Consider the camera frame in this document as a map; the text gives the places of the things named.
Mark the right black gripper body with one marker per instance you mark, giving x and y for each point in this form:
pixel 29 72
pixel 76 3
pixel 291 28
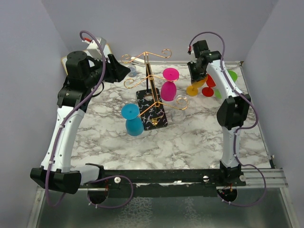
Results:
pixel 197 73

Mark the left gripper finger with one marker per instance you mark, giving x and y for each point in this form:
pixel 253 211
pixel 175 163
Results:
pixel 119 73
pixel 114 65

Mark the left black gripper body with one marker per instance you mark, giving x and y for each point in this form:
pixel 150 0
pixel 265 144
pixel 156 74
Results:
pixel 97 71

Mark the orange wine glass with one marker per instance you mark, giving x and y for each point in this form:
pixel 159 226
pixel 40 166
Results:
pixel 193 89

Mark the red wine glass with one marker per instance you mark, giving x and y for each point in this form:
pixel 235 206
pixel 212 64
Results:
pixel 208 91

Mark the green wine glass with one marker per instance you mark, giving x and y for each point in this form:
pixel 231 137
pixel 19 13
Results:
pixel 233 76

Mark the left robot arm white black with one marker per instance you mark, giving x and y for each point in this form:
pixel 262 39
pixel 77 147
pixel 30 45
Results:
pixel 84 74

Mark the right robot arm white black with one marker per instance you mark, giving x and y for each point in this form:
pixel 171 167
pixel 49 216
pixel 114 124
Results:
pixel 231 114

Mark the magenta wine glass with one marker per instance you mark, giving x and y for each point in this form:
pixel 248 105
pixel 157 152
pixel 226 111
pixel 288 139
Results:
pixel 169 89

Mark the clear wine glass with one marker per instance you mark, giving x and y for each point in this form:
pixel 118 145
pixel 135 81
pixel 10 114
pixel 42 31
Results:
pixel 181 103

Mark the blue wine glass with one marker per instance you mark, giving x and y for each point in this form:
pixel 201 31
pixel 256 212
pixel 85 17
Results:
pixel 133 124

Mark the small clear plastic cup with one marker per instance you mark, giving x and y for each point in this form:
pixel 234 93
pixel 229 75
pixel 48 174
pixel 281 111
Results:
pixel 133 71

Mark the white whiteboard eraser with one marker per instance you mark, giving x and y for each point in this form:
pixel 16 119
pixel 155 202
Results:
pixel 137 62

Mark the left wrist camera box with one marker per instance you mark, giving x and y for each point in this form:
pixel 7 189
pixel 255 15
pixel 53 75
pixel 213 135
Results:
pixel 93 47

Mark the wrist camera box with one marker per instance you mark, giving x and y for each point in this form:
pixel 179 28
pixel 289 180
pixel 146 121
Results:
pixel 93 47
pixel 200 47

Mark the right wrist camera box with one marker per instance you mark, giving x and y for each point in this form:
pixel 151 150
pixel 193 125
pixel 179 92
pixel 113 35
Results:
pixel 200 47

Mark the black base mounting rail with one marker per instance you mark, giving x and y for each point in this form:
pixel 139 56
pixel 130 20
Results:
pixel 166 183

